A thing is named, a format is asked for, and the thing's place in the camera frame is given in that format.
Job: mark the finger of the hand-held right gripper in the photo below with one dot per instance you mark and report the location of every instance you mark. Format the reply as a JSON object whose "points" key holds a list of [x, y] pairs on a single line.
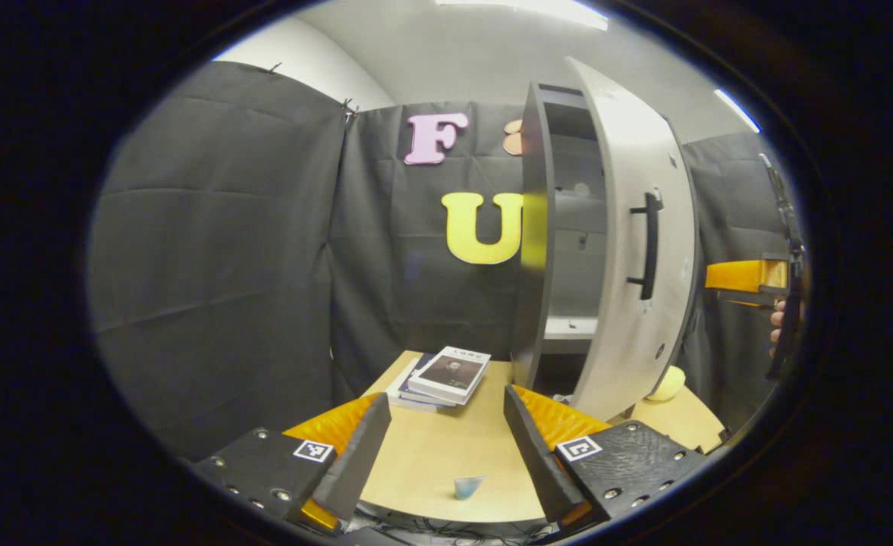
{"points": [[742, 277]]}

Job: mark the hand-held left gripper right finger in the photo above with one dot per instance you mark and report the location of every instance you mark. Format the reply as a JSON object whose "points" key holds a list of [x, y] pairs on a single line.
{"points": [[541, 462]]}

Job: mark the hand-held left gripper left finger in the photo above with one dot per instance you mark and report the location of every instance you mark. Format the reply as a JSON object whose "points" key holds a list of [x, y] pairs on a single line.
{"points": [[355, 462]]}

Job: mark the blue and white tube bottle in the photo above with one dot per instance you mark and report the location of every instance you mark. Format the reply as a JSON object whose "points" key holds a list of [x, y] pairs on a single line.
{"points": [[467, 486]]}

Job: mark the light grey cabinet door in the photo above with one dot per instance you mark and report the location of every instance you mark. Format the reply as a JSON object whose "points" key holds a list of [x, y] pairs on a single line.
{"points": [[628, 341]]}

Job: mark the dark grey cabinet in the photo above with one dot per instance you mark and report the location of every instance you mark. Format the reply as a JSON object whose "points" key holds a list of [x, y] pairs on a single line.
{"points": [[533, 265]]}

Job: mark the white cabinet shelf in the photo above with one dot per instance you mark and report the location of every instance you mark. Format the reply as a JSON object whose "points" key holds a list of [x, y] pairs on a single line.
{"points": [[571, 327]]}

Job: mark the plain white book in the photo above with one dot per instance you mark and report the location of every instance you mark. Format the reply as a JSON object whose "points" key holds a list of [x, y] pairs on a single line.
{"points": [[400, 396]]}

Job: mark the blue cover book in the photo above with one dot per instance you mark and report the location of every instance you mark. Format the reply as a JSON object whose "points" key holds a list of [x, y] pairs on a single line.
{"points": [[416, 394]]}

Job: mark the white book with portrait cover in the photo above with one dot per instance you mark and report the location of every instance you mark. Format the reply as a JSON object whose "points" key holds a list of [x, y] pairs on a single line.
{"points": [[452, 373]]}

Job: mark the yellow sponge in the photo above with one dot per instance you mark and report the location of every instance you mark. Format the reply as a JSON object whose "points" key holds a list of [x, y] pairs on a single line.
{"points": [[666, 385]]}

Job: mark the small ceiling light panel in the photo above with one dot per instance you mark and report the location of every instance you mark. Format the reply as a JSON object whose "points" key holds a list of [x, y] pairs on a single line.
{"points": [[737, 111]]}

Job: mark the black backdrop cloth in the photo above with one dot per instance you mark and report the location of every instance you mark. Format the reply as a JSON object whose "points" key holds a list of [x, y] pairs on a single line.
{"points": [[226, 250]]}

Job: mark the large ceiling light panel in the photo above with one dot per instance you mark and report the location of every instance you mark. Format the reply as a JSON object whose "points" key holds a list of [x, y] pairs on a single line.
{"points": [[537, 9]]}

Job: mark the small metal clip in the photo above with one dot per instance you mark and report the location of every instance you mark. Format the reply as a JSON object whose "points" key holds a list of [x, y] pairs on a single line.
{"points": [[273, 68], [349, 108]]}

